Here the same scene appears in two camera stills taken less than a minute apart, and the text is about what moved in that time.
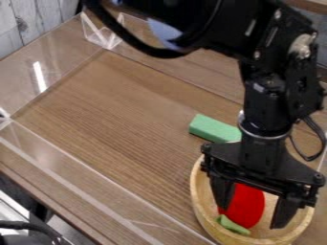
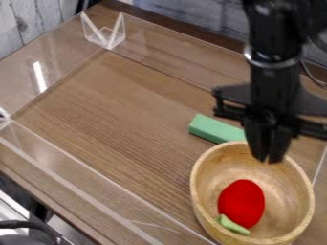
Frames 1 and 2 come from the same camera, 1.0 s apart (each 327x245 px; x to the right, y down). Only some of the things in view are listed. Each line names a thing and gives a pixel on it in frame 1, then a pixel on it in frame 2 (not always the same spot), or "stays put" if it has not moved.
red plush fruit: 246,205 stays put
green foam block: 214,130 stays put
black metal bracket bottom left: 40,215 stays put
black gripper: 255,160 -> 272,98
